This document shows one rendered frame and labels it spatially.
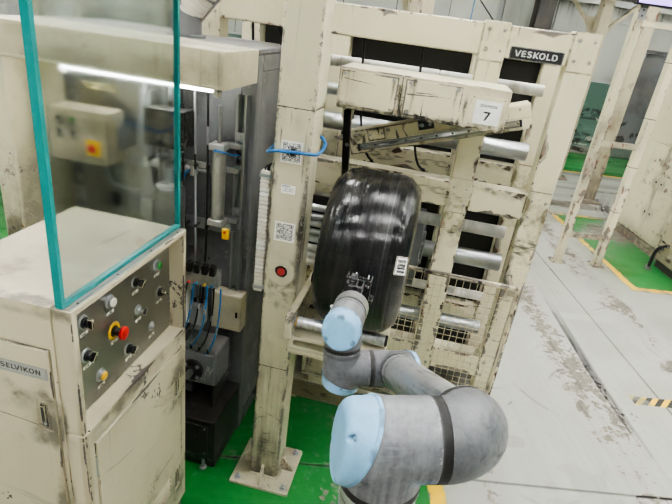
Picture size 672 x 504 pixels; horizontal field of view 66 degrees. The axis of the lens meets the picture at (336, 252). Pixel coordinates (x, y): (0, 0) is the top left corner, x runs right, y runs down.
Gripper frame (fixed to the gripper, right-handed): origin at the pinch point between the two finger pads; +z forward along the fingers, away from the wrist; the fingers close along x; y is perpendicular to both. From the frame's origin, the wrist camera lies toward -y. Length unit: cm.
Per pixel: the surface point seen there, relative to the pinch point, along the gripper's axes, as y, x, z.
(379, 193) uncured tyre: 24.6, 1.3, 21.4
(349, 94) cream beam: 53, 21, 49
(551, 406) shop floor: -106, -112, 144
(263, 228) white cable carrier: 3, 41, 29
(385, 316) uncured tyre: -13.6, -8.4, 13.0
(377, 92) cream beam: 55, 11, 49
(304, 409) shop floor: -112, 26, 91
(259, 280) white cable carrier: -19, 41, 32
